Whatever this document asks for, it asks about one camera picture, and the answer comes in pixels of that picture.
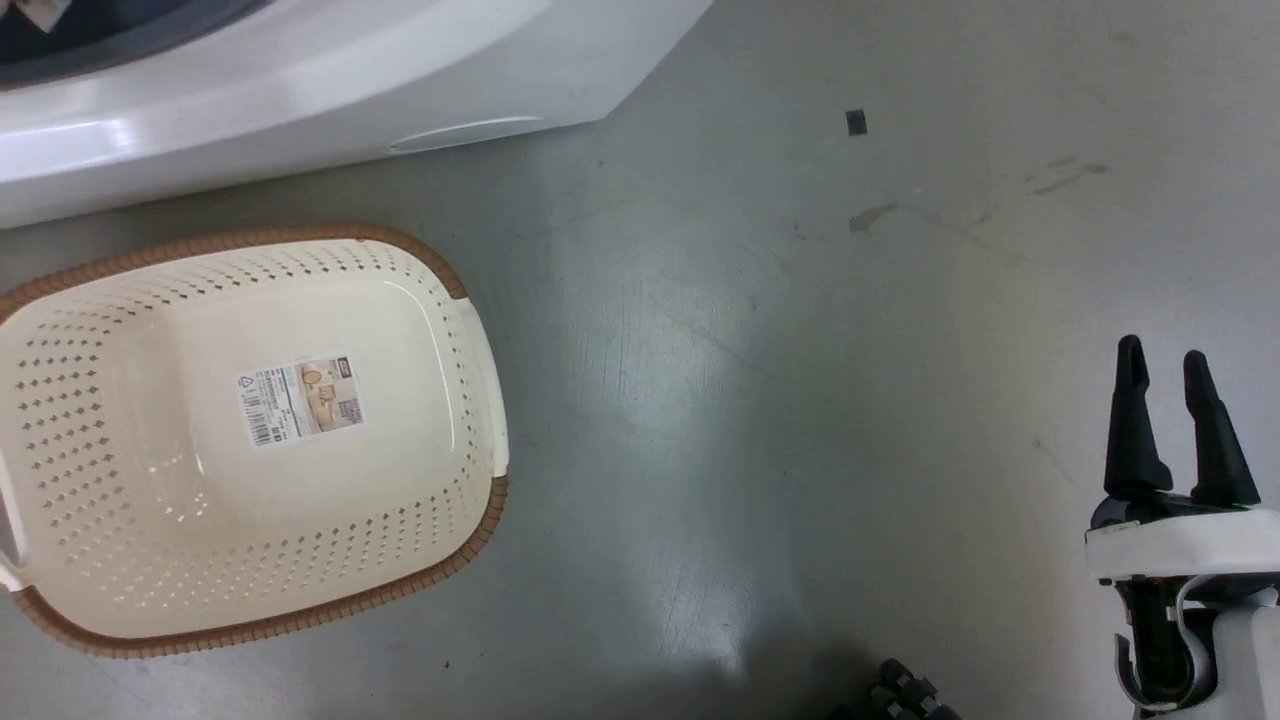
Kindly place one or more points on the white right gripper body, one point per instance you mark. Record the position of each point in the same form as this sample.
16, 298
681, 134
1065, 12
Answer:
1180, 545

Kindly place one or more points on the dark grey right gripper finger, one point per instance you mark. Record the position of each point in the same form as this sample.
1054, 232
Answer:
1215, 440
1133, 430

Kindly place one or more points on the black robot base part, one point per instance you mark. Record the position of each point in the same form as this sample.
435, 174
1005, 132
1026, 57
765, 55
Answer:
895, 695

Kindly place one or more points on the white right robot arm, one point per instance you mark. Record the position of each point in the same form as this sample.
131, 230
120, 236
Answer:
1215, 660

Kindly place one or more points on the white washing machine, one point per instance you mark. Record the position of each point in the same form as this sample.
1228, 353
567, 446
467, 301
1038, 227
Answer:
300, 80

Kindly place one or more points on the cream plastic laundry basket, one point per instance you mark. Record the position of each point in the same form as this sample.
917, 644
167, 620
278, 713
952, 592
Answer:
150, 520

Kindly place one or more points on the small black floor marker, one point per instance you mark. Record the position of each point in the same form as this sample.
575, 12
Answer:
856, 122

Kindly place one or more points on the product label sticker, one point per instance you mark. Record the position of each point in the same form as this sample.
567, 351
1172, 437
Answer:
300, 400

